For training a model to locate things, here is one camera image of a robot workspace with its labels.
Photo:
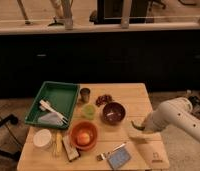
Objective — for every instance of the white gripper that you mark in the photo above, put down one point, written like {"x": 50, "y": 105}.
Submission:
{"x": 147, "y": 126}

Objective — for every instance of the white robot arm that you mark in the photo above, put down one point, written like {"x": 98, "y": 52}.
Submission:
{"x": 176, "y": 112}

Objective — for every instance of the purple bowl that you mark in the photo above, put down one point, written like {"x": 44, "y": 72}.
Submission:
{"x": 113, "y": 113}

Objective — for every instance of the orange bowl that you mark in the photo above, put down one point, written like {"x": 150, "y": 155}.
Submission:
{"x": 80, "y": 127}

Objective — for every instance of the blue sponge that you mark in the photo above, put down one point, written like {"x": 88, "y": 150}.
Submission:
{"x": 118, "y": 158}

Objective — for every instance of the brown grape bunch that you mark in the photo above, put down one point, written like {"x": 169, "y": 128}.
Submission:
{"x": 104, "y": 99}

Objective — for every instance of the metal fork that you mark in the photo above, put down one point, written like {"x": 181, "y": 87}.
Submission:
{"x": 105, "y": 155}

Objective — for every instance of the green plastic cup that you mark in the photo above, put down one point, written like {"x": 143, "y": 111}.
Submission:
{"x": 88, "y": 111}

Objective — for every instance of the orange fruit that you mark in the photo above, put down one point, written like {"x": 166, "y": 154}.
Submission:
{"x": 83, "y": 139}

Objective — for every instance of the metal cup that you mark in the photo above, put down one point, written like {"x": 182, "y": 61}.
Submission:
{"x": 85, "y": 94}

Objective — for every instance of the white plastic fork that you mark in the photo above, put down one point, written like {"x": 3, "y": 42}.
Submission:
{"x": 46, "y": 106}

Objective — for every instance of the clear plastic bag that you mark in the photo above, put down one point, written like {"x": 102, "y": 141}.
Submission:
{"x": 51, "y": 119}

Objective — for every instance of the green plastic tray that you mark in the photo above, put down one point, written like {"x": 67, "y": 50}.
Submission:
{"x": 61, "y": 96}

